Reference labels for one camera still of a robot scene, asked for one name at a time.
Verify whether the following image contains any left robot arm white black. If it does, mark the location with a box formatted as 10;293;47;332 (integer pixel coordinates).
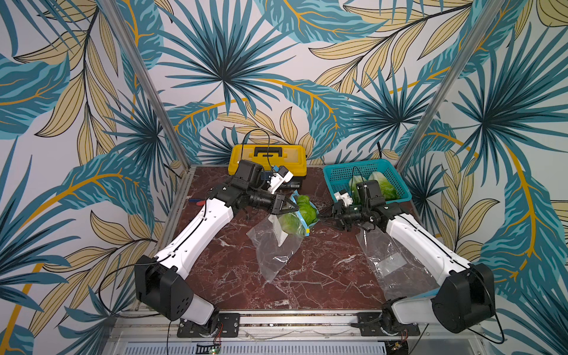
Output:
134;184;299;328

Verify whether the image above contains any clear zipper bag blue seal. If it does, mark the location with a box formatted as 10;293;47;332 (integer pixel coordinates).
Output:
247;214;306;283

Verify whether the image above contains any left aluminium frame post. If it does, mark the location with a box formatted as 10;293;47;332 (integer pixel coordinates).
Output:
100;0;191;171

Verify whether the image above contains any front aluminium rail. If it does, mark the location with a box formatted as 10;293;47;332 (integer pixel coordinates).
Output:
102;310;491;354

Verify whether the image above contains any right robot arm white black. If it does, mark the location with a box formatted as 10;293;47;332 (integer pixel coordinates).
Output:
322;201;496;334

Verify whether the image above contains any teal plastic basket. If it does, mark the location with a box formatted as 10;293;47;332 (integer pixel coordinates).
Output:
322;159;412;204

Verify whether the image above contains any blue handled tool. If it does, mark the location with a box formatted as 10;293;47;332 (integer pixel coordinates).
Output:
186;198;205;206

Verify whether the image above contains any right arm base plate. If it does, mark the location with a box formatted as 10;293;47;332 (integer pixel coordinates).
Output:
350;312;420;337

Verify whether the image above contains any yellow black toolbox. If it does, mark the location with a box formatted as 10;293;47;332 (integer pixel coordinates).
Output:
228;144;307;177

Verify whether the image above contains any chinese cabbage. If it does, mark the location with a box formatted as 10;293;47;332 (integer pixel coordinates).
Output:
349;175;362;205
369;172;399;201
278;192;319;237

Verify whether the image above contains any right aluminium frame post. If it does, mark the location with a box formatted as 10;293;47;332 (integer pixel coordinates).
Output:
396;0;504;174

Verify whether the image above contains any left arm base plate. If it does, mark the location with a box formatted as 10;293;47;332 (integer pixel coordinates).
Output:
177;313;241;339

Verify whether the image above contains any aluminium frame post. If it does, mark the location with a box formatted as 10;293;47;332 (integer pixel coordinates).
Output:
396;0;504;174
100;0;191;171

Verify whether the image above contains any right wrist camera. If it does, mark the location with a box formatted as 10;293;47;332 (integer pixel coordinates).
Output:
334;180;386;209

